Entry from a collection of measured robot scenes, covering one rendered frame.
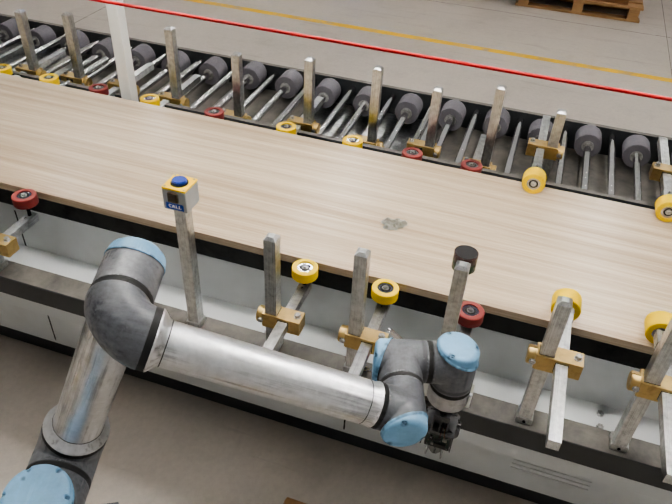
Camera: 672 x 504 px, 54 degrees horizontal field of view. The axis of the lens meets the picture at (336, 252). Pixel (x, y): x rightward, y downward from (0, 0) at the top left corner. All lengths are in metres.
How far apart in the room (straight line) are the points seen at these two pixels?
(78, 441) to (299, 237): 0.90
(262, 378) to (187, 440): 1.53
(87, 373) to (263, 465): 1.28
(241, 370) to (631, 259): 1.45
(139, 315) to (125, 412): 1.69
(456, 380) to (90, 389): 0.76
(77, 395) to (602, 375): 1.42
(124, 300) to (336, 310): 1.06
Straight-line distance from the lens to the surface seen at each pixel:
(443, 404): 1.47
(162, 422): 2.78
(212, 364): 1.19
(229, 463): 2.64
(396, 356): 1.37
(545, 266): 2.15
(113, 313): 1.18
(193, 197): 1.81
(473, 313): 1.91
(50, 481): 1.65
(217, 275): 2.24
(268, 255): 1.78
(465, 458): 2.50
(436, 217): 2.25
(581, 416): 2.14
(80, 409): 1.56
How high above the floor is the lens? 2.19
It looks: 39 degrees down
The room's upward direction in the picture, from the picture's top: 3 degrees clockwise
